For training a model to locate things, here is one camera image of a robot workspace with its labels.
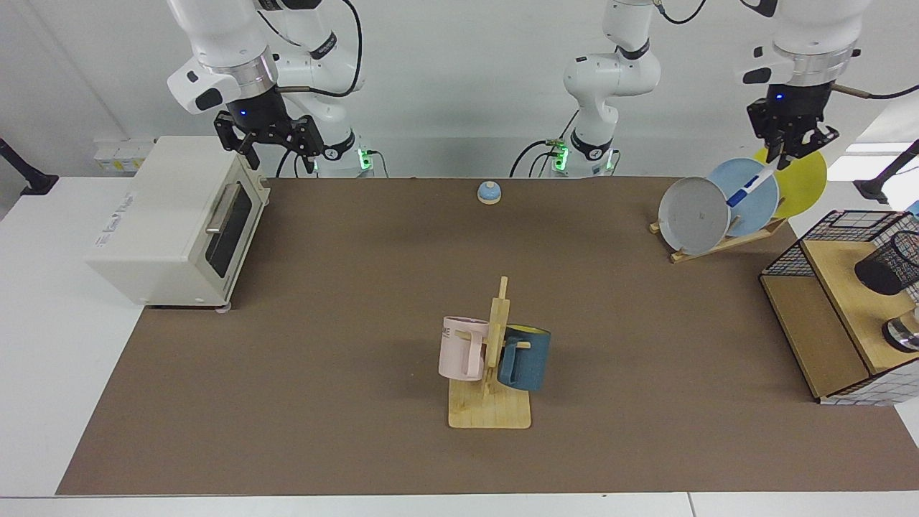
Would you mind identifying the yellow plate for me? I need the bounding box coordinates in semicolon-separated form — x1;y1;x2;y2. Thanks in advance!
752;144;828;220

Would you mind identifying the light blue plate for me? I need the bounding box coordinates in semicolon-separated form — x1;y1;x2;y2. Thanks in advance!
707;157;780;238

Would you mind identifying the wooden plate rack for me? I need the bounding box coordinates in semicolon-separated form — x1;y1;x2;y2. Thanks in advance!
648;197;789;264

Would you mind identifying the blue and white marker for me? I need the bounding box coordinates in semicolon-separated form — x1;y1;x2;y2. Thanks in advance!
727;167;780;209

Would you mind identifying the black mesh pen holder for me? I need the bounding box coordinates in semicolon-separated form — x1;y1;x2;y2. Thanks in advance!
854;230;919;297

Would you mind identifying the wooden cup stand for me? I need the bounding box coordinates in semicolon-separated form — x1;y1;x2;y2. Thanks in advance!
448;276;532;430

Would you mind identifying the grey plate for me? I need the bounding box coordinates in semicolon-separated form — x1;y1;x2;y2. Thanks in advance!
658;177;732;256

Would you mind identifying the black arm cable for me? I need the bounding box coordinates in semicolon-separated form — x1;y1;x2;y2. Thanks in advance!
255;0;364;98
650;0;919;100

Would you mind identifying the white wall socket strip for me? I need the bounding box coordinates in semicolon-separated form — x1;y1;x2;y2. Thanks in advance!
93;138;159;174

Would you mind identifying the black base cable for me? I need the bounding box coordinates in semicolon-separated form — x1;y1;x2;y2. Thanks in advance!
276;139;317;179
510;139;568;179

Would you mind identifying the pale toaster oven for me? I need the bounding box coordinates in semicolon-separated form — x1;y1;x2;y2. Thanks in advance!
85;135;271;315

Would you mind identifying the pink cup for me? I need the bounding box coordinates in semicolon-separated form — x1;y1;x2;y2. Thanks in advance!
438;316;490;382

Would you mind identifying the wire basket with wooden floor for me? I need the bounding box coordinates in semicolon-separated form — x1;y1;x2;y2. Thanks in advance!
760;210;919;406

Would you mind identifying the brown table cloth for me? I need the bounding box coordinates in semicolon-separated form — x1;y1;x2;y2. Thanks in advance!
56;177;919;496

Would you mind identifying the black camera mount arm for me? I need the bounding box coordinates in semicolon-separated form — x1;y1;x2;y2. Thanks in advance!
0;138;60;196
853;140;919;204

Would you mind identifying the dark teal cup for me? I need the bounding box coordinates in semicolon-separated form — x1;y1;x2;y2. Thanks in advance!
497;325;552;393

